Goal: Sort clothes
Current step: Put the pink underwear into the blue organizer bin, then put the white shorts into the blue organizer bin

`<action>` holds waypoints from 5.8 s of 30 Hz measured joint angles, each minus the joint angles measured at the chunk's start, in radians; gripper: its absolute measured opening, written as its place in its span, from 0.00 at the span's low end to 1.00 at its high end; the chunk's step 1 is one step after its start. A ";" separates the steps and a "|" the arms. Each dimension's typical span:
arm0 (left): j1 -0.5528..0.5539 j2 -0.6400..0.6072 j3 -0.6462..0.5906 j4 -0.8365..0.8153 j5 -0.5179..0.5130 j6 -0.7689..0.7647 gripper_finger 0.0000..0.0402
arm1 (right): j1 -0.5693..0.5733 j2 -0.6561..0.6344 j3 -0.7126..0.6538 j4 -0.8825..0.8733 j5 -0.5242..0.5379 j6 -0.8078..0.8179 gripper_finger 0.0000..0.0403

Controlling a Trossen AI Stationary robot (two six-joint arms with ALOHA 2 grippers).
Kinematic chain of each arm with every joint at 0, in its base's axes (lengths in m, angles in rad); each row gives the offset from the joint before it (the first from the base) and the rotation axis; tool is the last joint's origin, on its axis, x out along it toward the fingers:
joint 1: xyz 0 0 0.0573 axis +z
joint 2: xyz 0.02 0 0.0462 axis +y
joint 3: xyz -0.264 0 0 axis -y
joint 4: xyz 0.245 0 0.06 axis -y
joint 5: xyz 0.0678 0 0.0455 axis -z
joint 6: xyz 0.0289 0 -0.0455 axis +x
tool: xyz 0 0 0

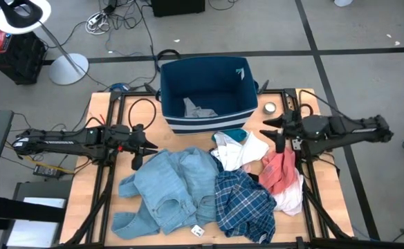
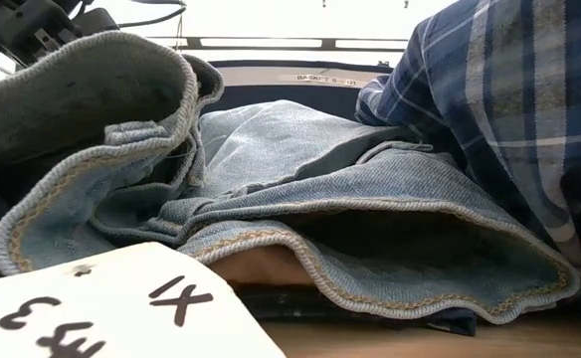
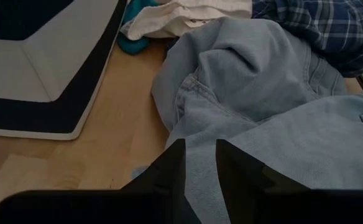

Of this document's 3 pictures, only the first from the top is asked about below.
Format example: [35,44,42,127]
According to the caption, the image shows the black aluminium table frame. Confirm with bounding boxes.
[62,88,357,249]

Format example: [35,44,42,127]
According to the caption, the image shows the navy white striped fabric basket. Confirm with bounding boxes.
[159,55,260,135]

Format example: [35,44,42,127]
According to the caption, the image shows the light blue denim jeans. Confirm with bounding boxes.
[111,147,220,240]

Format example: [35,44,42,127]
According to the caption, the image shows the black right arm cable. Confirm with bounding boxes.
[297,89,342,118]

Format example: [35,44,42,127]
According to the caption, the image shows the navy plaid shirt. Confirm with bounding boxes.
[210,155,278,244]

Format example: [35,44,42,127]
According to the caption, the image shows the black storage crate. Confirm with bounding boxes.
[0,29,47,86]

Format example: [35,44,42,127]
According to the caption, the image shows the black box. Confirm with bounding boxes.
[151,0,206,18]

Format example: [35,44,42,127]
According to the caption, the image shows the grey garment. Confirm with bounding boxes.
[183,97,219,118]

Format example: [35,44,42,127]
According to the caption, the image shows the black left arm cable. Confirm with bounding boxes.
[128,98,157,131]

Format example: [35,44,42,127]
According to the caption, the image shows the white cable bundle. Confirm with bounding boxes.
[85,11,112,35]

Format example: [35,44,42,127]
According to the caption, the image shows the white tag reading Pants 3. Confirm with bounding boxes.
[190,224,205,238]

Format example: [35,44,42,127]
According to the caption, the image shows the teal sock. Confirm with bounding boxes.
[211,128,248,142]

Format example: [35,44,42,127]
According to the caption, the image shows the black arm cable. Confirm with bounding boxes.
[297,89,342,118]
[128,98,157,131]

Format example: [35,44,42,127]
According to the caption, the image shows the black cable loop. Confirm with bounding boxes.
[156,48,181,72]

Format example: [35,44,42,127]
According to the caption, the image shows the black power brick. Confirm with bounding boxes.
[33,164,64,180]

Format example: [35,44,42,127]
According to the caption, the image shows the grey cabinet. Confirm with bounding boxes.
[1,179,72,249]

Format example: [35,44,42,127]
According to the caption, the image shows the white ring floor lamp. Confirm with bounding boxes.
[0,0,90,86]

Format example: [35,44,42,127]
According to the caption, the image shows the coral and white shirt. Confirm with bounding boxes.
[258,145,305,216]

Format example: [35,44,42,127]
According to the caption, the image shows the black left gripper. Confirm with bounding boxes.
[118,123,159,171]

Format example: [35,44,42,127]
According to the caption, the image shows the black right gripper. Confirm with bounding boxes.
[259,110,305,154]

